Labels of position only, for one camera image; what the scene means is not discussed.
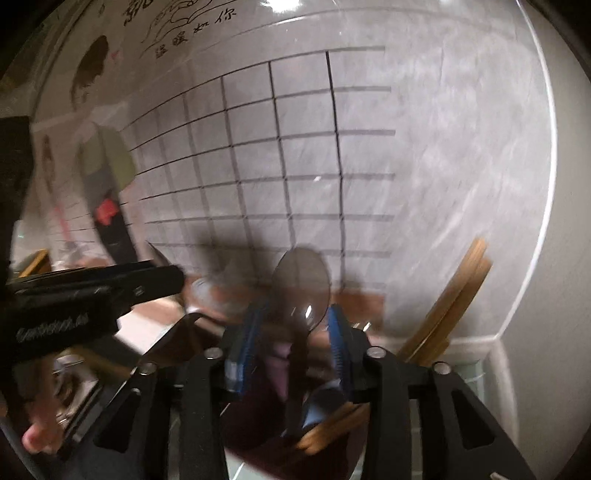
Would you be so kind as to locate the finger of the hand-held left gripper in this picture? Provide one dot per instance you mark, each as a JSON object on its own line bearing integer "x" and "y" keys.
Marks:
{"x": 92, "y": 273}
{"x": 152, "y": 284}

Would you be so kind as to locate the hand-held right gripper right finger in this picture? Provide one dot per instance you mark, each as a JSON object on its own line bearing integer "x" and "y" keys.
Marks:
{"x": 340, "y": 355}

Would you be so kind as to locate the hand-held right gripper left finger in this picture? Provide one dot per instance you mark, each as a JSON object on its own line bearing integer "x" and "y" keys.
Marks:
{"x": 240, "y": 355}

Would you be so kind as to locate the black spoon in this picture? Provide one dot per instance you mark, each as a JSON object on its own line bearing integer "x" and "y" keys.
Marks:
{"x": 300, "y": 286}

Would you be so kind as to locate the person's left hand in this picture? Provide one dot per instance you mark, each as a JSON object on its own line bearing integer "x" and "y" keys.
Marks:
{"x": 44, "y": 429}

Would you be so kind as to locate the green checkered table cloth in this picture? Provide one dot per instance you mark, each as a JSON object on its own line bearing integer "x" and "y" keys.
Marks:
{"x": 473, "y": 374}

